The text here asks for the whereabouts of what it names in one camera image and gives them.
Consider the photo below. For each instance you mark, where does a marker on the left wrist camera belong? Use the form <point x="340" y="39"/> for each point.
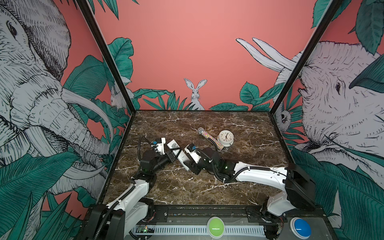
<point x="159" y="146"/>

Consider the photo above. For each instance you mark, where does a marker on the blue push button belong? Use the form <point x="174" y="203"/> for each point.
<point x="300" y="228"/>

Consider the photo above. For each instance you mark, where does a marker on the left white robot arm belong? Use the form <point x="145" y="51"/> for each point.
<point x="116" y="219"/>

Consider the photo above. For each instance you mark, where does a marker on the white remote control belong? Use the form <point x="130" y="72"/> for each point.
<point x="179" y="154"/>

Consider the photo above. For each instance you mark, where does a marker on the glitter microphone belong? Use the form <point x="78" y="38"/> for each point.
<point x="215" y="142"/>

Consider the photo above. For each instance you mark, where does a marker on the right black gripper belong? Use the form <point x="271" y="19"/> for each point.
<point x="193" y="167"/>

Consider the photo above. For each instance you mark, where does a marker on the green push button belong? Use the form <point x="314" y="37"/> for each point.
<point x="215" y="227"/>

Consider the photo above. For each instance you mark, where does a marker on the white alarm clock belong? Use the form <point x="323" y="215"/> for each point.
<point x="226" y="138"/>

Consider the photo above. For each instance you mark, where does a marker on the white vented cable duct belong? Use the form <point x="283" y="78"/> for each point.
<point x="194" y="230"/>

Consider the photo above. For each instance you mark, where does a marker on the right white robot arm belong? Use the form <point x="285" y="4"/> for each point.
<point x="297" y="188"/>

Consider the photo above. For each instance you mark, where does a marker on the black front rail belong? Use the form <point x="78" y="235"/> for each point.
<point x="164" y="213"/>

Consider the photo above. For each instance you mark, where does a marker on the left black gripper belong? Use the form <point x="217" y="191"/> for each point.
<point x="169" y="157"/>

